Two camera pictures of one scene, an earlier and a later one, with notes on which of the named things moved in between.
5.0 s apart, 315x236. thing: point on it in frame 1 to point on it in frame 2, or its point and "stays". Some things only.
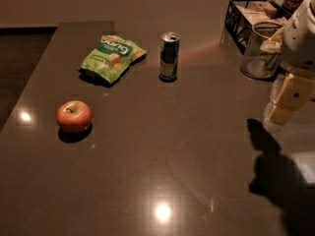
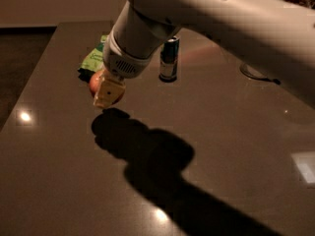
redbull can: (169, 56) stays
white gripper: (299, 49) to (122, 65)
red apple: (74, 115) to (94, 84)
